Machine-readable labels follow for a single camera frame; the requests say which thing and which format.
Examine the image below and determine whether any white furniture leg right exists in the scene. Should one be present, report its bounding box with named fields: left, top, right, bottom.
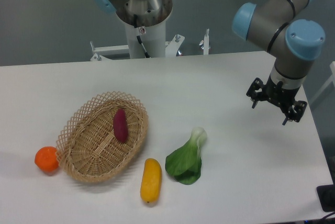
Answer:
left=309, top=61, right=334, bottom=107

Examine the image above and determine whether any orange tangerine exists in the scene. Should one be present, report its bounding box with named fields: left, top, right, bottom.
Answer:
left=34, top=146, right=59, bottom=173

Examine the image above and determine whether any yellow mango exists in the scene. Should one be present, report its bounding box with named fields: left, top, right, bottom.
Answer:
left=140, top=158, right=162, bottom=204

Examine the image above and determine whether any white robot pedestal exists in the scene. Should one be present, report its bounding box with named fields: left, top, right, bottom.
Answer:
left=116, top=0, right=173, bottom=59

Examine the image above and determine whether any green bok choy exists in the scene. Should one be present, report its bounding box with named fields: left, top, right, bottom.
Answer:
left=165, top=127, right=207, bottom=185

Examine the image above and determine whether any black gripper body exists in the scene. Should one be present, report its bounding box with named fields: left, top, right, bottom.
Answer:
left=262, top=77, right=299, bottom=113

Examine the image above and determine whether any black device at table edge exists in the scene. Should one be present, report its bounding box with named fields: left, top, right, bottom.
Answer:
left=316, top=185, right=334, bottom=212

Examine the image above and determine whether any black cable on pedestal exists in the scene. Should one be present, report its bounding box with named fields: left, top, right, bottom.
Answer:
left=132, top=14, right=151, bottom=59

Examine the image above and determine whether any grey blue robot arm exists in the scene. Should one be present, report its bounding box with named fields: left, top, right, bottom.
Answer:
left=94, top=0, right=325, bottom=122

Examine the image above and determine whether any purple sweet potato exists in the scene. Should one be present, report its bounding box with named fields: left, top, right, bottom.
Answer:
left=113, top=108, right=128, bottom=143

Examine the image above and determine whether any woven wicker basket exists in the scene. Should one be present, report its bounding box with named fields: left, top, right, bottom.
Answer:
left=56, top=91, right=149, bottom=183

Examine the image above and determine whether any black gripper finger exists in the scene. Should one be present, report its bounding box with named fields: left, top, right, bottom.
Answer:
left=281, top=100, right=307, bottom=126
left=246, top=77, right=265, bottom=108

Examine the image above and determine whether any white pedestal base frame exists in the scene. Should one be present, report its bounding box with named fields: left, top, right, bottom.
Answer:
left=90, top=28, right=211, bottom=61

